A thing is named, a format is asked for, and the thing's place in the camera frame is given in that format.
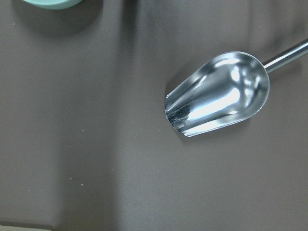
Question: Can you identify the steel ice scoop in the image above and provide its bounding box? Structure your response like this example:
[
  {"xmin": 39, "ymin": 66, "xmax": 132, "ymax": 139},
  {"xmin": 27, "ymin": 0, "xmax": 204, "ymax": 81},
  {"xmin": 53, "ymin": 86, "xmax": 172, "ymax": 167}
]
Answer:
[{"xmin": 164, "ymin": 40, "xmax": 308, "ymax": 137}]

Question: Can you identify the mint green bowl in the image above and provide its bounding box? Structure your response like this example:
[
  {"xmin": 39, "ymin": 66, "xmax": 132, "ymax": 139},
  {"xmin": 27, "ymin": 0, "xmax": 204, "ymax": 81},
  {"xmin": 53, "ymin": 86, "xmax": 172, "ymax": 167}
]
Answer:
[{"xmin": 24, "ymin": 0, "xmax": 82, "ymax": 10}]

